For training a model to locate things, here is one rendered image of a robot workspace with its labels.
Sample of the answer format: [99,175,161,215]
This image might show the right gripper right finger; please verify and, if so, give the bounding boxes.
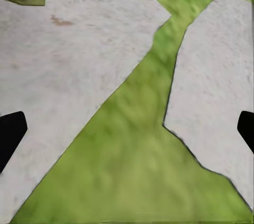
[238,110,254,152]

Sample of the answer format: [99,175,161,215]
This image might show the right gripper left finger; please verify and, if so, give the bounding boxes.
[0,111,28,173]

